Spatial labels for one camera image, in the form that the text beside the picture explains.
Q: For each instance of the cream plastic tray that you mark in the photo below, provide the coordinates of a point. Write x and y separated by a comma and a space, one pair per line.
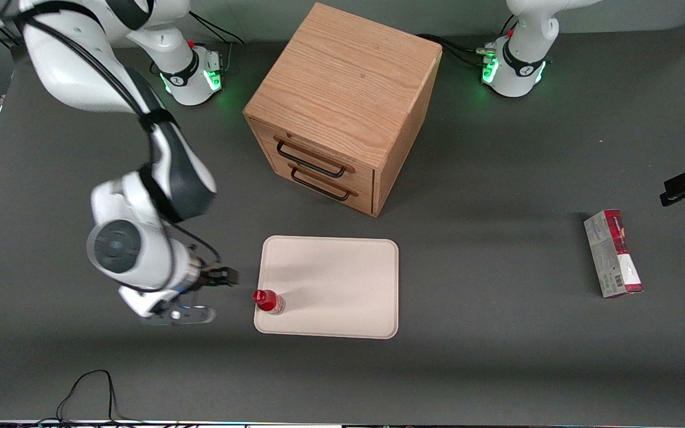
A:
336, 285

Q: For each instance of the wooden drawer front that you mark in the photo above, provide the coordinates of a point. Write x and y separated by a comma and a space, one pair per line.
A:
354, 201
319, 151

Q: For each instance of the red and grey carton box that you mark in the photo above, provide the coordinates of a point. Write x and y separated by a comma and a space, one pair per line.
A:
613, 255

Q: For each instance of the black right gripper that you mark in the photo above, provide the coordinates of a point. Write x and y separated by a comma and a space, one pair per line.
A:
211, 276

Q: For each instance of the dark grey table mat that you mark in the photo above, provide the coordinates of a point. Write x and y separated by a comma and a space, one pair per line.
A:
497, 368

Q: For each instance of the red coke bottle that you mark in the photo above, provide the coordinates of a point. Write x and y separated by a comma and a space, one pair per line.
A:
268, 301

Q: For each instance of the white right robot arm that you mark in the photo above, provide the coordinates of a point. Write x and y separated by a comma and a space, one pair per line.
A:
116, 249

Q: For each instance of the oak wooden drawer cabinet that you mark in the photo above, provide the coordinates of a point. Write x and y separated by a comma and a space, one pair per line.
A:
342, 77

